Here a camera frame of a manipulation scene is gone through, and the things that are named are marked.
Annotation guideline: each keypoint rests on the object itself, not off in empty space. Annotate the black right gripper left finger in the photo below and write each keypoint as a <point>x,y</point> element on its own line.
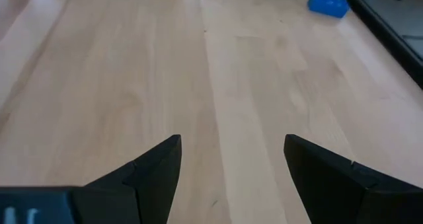
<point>148,184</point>

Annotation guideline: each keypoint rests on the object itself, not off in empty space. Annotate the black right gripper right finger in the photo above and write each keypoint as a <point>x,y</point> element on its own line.
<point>330,191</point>

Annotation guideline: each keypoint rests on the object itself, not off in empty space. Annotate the blue toy block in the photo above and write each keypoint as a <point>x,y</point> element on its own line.
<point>327,4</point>

